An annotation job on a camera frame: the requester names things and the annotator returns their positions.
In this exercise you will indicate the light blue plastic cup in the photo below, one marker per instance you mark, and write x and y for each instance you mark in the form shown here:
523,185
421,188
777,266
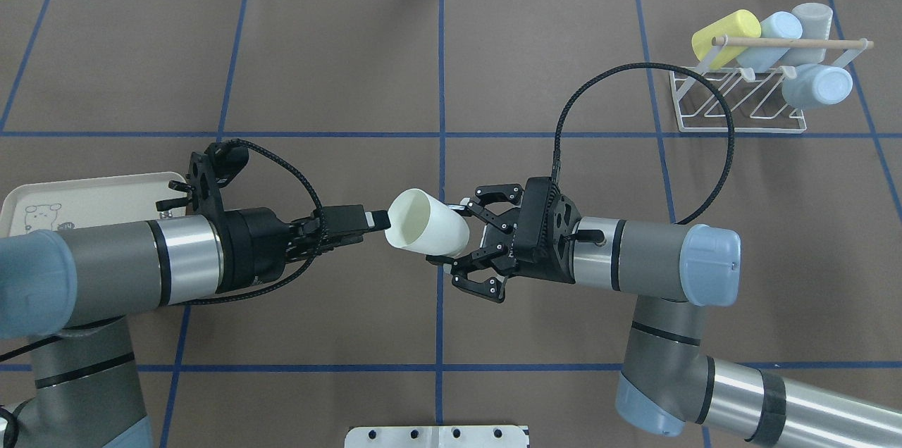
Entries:
817,86

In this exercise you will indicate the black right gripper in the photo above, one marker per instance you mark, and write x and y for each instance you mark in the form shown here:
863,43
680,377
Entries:
502,249

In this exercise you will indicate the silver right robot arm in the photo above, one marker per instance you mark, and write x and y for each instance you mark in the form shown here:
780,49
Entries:
676,272

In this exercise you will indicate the grey plastic cup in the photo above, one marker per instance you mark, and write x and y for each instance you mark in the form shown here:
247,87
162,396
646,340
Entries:
816,21

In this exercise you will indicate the cream white plastic cup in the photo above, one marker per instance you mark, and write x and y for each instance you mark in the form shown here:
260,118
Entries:
422,224

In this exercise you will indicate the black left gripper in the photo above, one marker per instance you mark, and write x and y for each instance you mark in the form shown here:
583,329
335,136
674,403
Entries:
258,249

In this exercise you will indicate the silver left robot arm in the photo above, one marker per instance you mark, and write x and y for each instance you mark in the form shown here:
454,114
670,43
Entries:
71,291

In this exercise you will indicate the cream plastic tray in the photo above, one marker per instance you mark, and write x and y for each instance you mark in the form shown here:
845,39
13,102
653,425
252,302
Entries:
85,203

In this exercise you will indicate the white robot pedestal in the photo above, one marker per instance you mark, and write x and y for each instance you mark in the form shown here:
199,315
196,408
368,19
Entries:
439,436

